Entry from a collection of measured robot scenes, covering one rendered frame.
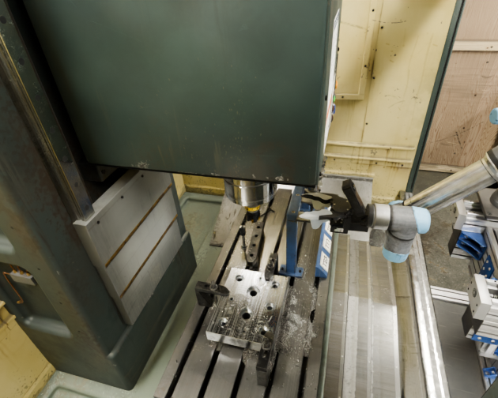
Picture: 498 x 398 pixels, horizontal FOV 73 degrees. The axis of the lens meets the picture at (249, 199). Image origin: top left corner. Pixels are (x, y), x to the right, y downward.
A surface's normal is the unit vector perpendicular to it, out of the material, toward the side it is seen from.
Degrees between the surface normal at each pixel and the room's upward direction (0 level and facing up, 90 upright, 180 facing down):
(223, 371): 0
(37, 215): 90
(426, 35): 90
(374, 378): 8
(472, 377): 0
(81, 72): 90
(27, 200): 90
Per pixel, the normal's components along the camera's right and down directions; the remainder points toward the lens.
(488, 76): -0.32, 0.59
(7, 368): 0.96, 0.11
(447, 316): -0.06, -0.80
